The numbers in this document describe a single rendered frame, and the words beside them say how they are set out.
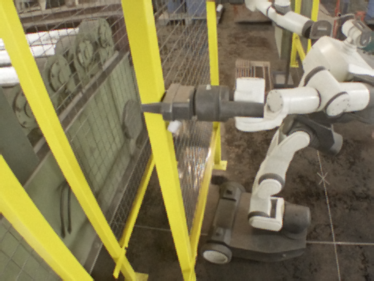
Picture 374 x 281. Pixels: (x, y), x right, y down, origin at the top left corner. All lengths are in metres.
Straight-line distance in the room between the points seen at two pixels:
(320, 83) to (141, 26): 0.49
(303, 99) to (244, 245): 1.28
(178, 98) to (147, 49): 0.14
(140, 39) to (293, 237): 1.59
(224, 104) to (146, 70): 0.19
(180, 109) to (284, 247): 1.40
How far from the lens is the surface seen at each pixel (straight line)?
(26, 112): 1.54
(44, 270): 1.79
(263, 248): 1.87
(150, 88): 0.67
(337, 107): 0.81
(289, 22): 1.45
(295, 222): 1.83
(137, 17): 0.61
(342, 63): 1.11
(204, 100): 0.65
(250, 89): 0.65
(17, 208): 0.61
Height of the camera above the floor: 1.80
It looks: 40 degrees down
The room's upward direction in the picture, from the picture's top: 7 degrees counter-clockwise
